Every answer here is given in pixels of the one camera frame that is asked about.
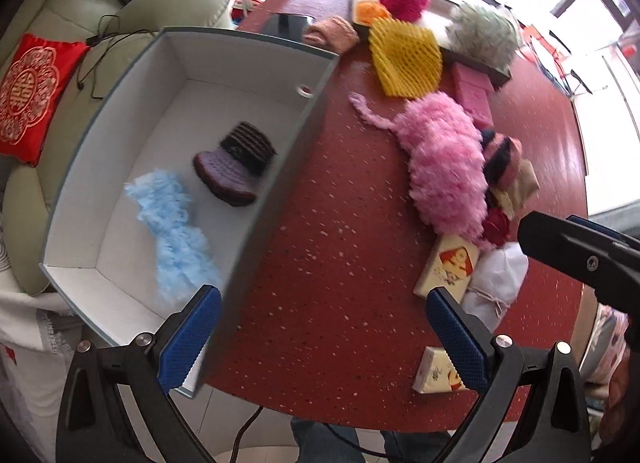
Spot white cloth bundle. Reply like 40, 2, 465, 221
461, 242, 528, 332

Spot person's jeans legs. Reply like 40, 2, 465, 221
290, 416, 457, 463

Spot beige chair with cushion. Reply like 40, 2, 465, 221
570, 285, 628, 401

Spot green mesh bath sponge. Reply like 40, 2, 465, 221
446, 2, 523, 73

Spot black cable on sofa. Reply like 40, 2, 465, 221
74, 13, 158, 100

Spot green leather sofa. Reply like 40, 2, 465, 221
0, 0, 234, 299

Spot dark red fabric rose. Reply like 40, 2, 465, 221
482, 207, 511, 247

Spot orange yarn ball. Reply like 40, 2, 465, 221
354, 0, 393, 27

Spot light blue fluffy scarf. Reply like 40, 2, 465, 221
124, 169, 219, 310

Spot red embroidered cushion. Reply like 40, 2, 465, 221
0, 34, 89, 167

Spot pink navy striped sock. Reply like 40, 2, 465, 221
480, 129, 522, 191

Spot grey storage box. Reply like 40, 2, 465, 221
41, 27, 337, 396

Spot yellow foam net sleeve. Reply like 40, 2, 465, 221
369, 19, 442, 99

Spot purple green knitted bootie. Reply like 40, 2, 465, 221
192, 122, 277, 207

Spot person's right hand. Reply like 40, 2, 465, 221
599, 349, 630, 445

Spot black phone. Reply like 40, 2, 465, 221
259, 13, 314, 42

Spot tissue pack with bear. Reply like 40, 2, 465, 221
412, 347, 465, 395

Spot beige sock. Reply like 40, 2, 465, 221
491, 160, 540, 219

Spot pink foam block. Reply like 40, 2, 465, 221
451, 62, 495, 130

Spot peach rolled sock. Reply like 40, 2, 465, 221
302, 15, 360, 56

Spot pink fluffy yarn scarf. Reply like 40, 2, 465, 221
348, 91, 494, 251

